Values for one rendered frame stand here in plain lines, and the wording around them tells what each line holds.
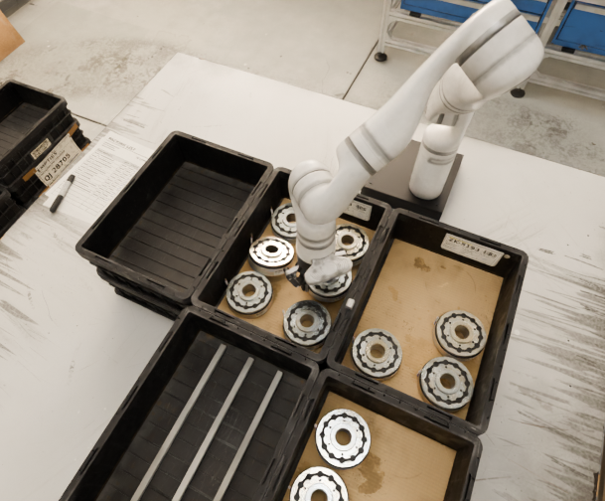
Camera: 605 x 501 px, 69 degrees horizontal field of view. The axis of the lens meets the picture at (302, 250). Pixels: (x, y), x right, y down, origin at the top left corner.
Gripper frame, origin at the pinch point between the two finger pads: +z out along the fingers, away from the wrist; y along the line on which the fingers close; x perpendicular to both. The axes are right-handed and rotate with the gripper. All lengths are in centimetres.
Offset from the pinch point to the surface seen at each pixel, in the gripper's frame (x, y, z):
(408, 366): 23.3, -11.2, 4.6
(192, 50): -223, -7, 86
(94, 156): -76, 45, 17
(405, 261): 1.3, -22.4, 4.4
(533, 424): 43, -34, 18
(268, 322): 3.3, 12.5, 4.5
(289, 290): -2.1, 5.6, 4.4
